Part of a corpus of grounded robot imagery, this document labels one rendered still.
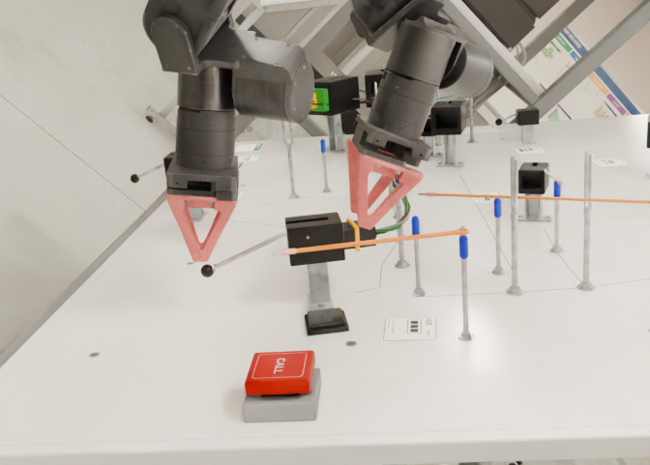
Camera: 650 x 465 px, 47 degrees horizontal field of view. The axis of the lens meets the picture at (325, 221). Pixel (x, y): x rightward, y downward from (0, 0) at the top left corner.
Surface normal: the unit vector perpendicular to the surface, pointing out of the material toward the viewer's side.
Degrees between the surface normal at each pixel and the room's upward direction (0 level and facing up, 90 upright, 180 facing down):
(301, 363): 50
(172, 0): 123
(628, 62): 90
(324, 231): 82
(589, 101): 90
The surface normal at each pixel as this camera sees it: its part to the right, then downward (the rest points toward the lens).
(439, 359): -0.08, -0.95
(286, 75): -0.33, 0.71
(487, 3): -0.05, 0.33
